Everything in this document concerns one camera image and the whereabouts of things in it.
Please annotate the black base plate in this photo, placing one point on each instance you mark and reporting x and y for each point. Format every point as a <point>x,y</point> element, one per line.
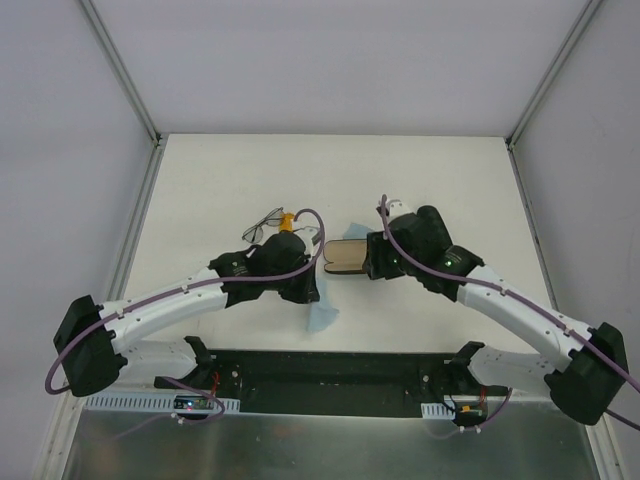
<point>394,394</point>

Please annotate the left aluminium frame post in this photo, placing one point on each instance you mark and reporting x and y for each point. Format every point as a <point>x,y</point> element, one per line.
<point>118,68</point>

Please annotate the right white cable duct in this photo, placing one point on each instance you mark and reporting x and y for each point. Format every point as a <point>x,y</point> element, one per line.
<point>438,411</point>

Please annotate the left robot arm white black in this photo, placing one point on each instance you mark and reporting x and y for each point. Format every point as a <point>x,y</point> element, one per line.
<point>94,341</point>

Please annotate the left white cable duct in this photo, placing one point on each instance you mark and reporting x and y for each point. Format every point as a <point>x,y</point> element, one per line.
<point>160,403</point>

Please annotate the aluminium frame post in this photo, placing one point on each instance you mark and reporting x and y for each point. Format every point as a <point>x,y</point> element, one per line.
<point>574,36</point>
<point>118,68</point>

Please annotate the metal frame clear glasses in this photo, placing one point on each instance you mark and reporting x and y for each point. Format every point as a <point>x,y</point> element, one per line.
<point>254,234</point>

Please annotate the light blue cloth right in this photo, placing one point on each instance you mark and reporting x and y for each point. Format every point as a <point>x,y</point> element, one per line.
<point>356,231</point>

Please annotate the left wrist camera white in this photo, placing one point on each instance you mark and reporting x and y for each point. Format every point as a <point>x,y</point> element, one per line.
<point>311,237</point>

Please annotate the light blue cloth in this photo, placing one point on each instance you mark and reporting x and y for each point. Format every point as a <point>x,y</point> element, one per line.
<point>322,314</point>
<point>356,231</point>

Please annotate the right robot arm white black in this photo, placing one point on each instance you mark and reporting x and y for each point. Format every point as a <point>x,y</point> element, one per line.
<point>464,278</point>

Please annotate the black glasses case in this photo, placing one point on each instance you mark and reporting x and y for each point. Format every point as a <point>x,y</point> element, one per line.
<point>345,257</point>

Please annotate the white cable duct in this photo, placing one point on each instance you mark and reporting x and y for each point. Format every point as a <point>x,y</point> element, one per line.
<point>160,403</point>
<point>438,411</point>

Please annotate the right aluminium frame post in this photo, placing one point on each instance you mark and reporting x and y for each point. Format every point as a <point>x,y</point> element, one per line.
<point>574,36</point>

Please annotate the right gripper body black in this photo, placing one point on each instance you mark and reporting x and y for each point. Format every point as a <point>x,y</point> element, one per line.
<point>376,255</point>

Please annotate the light blue cloth back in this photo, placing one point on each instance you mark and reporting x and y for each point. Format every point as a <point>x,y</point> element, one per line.
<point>322,314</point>

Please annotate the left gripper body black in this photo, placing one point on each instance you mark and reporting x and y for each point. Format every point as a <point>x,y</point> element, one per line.
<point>304,289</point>

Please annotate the aluminium front rail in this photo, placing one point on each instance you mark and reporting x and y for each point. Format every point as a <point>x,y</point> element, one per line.
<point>475,365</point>

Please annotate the orange safety glasses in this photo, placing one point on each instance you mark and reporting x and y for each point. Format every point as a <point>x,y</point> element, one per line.
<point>287,222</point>

